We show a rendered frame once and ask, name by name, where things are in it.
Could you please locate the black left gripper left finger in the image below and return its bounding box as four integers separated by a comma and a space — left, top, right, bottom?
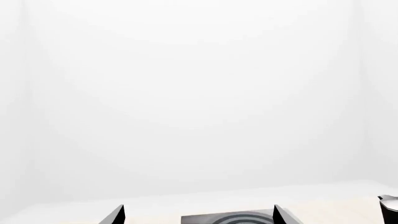
98, 203, 126, 224

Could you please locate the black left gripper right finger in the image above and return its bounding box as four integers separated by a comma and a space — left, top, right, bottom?
273, 203, 305, 224

